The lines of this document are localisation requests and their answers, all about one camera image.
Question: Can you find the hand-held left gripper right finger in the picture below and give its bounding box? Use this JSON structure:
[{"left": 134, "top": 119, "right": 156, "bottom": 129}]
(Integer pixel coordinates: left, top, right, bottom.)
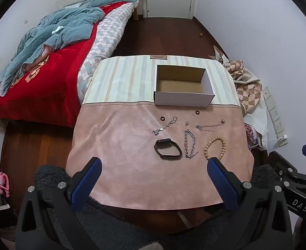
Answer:
[{"left": 207, "top": 157, "right": 293, "bottom": 250}]

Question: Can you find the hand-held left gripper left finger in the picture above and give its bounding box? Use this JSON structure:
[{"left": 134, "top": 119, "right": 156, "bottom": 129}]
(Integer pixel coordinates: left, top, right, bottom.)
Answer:
[{"left": 15, "top": 157, "right": 102, "bottom": 250}]

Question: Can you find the wooden bead bracelet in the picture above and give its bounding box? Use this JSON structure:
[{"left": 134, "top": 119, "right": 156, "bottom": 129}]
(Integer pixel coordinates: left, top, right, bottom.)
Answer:
[{"left": 204, "top": 137, "right": 226, "bottom": 160}]

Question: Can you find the chunky silver chain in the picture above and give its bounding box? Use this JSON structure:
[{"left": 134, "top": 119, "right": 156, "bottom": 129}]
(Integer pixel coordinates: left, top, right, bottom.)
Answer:
[{"left": 184, "top": 129, "right": 199, "bottom": 159}]

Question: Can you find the thin silver necklace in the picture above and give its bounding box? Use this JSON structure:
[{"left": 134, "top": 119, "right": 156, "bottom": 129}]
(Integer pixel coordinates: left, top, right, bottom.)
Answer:
[{"left": 194, "top": 119, "right": 226, "bottom": 132}]

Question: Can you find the black bracelet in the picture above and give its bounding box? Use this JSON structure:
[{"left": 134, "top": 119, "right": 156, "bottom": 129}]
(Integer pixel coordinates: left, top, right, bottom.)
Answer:
[{"left": 154, "top": 139, "right": 183, "bottom": 160}]

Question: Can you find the silver charm bracelet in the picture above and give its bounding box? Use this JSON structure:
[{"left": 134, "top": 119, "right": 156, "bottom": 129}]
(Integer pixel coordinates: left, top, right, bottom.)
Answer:
[{"left": 152, "top": 117, "right": 178, "bottom": 136}]

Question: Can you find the white cardboard box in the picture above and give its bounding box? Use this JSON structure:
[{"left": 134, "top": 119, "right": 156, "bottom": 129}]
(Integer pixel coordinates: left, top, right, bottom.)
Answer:
[{"left": 154, "top": 64, "right": 216, "bottom": 107}]

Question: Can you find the pink and striped tablecloth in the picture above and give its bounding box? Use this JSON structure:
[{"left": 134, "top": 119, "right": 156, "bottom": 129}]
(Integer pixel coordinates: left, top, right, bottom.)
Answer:
[{"left": 65, "top": 55, "right": 254, "bottom": 211}]

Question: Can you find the red patterned cloth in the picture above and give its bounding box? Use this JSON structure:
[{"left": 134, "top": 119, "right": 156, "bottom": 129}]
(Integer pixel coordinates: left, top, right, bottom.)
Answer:
[{"left": 244, "top": 124, "right": 256, "bottom": 143}]

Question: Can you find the white cloth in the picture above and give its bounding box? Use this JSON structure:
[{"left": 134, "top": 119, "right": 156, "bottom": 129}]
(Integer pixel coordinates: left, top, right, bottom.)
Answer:
[{"left": 243, "top": 101, "right": 269, "bottom": 150}]

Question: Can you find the dark grey fuzzy cloth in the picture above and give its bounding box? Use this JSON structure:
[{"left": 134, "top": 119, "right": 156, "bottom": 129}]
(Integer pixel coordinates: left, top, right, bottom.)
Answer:
[{"left": 34, "top": 164, "right": 282, "bottom": 250}]

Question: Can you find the pink plastic hanger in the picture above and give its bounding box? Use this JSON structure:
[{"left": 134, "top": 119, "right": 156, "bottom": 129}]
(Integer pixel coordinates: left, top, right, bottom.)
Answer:
[{"left": 0, "top": 172, "right": 11, "bottom": 197}]

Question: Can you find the brown checkered cloth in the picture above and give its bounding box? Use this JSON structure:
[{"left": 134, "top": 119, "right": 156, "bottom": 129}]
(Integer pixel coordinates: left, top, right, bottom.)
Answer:
[{"left": 213, "top": 45, "right": 263, "bottom": 115}]

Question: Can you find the bed with red blanket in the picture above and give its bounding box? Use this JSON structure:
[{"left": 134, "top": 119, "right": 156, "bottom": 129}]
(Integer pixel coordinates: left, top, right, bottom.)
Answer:
[{"left": 0, "top": 1, "right": 128, "bottom": 128}]

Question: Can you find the checkered mattress sheet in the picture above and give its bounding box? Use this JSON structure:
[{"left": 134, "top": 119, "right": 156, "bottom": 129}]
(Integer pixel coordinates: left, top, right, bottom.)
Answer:
[{"left": 77, "top": 1, "right": 140, "bottom": 102}]

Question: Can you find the teal quilt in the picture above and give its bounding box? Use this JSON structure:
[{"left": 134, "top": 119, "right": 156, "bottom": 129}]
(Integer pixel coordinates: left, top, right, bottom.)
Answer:
[{"left": 0, "top": 0, "right": 140, "bottom": 97}]

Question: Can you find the white charger cable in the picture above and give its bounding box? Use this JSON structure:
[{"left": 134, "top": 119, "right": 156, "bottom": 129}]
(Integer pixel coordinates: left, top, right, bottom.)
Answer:
[{"left": 249, "top": 137, "right": 281, "bottom": 150}]

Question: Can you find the white wall socket strip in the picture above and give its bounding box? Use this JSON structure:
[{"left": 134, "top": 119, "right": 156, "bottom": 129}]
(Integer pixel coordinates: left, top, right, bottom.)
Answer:
[{"left": 262, "top": 86, "right": 289, "bottom": 147}]

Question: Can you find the white bed frame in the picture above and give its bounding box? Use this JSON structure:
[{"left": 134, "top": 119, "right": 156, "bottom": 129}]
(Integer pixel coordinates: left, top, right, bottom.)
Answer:
[{"left": 133, "top": 0, "right": 144, "bottom": 20}]

